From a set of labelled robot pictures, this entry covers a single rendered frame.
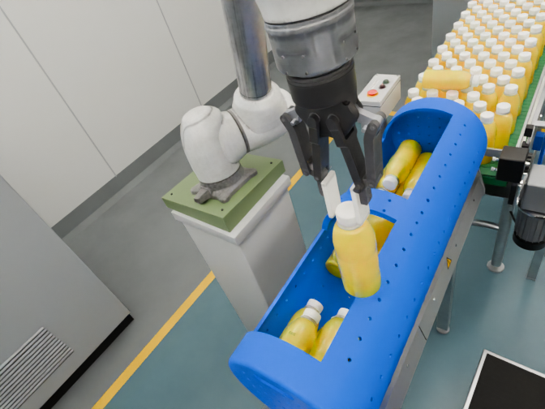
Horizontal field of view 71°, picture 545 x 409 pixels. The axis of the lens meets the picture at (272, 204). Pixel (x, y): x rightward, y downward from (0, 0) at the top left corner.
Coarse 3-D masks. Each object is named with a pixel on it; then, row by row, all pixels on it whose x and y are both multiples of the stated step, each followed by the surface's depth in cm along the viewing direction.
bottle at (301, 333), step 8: (296, 320) 81; (304, 320) 81; (312, 320) 81; (288, 328) 80; (296, 328) 79; (304, 328) 79; (312, 328) 80; (288, 336) 78; (296, 336) 78; (304, 336) 78; (312, 336) 79; (296, 344) 77; (304, 344) 77; (312, 344) 79
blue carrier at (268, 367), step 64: (448, 128) 98; (384, 192) 85; (448, 192) 89; (320, 256) 99; (384, 256) 75; (320, 320) 95; (384, 320) 70; (256, 384) 72; (320, 384) 61; (384, 384) 68
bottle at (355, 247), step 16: (336, 224) 58; (368, 224) 57; (336, 240) 58; (352, 240) 56; (368, 240) 57; (352, 256) 58; (368, 256) 58; (352, 272) 60; (368, 272) 60; (352, 288) 63; (368, 288) 63
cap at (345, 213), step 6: (342, 204) 57; (348, 204) 57; (336, 210) 56; (342, 210) 56; (348, 210) 56; (336, 216) 56; (342, 216) 55; (348, 216) 55; (354, 216) 54; (342, 222) 55; (348, 222) 55; (354, 222) 55
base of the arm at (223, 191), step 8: (240, 168) 129; (248, 168) 134; (232, 176) 126; (240, 176) 129; (248, 176) 130; (200, 184) 130; (208, 184) 126; (216, 184) 125; (224, 184) 125; (232, 184) 127; (240, 184) 128; (192, 192) 133; (200, 192) 127; (208, 192) 127; (216, 192) 127; (224, 192) 125; (232, 192) 126; (200, 200) 126; (224, 200) 124
